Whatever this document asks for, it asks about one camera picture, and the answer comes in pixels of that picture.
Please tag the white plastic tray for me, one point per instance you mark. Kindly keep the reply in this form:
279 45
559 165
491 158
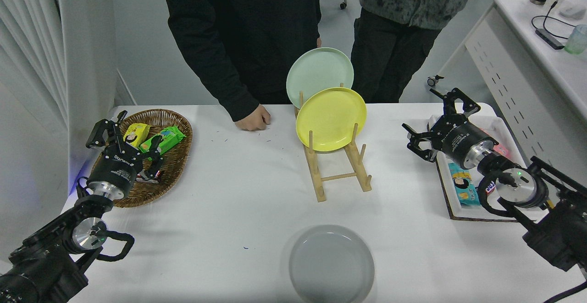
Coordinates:
472 211

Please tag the grey plate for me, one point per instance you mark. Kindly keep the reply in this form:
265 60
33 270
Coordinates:
331 266

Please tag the brown Snickers bar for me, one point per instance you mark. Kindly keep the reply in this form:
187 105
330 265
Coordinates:
490 187

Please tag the white pillar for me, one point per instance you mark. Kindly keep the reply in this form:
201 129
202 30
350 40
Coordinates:
87 41

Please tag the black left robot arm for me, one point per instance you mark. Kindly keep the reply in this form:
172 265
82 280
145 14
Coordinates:
46 257

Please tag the wooden plate rack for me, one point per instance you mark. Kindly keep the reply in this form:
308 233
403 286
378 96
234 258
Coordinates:
316 179

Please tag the yellow plate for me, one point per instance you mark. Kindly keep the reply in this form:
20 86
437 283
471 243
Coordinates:
332 117

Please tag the pink snack packet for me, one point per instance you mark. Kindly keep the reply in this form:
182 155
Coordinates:
502 151

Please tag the green snack packet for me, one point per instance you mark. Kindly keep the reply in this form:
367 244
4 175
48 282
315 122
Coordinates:
169 138

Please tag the brown wicker basket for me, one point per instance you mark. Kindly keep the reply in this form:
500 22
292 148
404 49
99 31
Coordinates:
174 174

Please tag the red white snack bar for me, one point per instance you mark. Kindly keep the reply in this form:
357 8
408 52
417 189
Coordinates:
141 179

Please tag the black usb hub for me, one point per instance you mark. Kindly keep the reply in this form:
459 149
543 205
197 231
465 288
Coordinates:
549 38

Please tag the person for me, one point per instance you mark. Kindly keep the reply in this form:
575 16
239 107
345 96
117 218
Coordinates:
257 28
399 41

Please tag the translucent green cup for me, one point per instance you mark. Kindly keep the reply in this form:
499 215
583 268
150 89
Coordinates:
577 41

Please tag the person's right forearm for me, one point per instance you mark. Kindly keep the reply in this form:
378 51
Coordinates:
229 92

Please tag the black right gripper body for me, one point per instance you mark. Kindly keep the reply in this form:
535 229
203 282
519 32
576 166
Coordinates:
458 140

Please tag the yellow snack packet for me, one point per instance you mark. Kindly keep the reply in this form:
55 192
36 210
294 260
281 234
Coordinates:
136 134

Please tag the person's right hand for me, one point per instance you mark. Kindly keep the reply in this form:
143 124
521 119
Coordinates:
253 119

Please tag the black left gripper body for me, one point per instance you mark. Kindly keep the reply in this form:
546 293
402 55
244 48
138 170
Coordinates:
115 168

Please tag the white computer mouse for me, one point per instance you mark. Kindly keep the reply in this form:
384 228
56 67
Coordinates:
572 11

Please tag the white side desk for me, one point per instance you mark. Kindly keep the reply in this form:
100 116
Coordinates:
518 5

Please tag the blue snack packet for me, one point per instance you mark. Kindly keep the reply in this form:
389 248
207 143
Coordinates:
463 184

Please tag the white curtain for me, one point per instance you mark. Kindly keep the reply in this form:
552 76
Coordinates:
23 64

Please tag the pale green plate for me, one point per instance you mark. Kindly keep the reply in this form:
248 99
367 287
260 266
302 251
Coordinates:
316 71

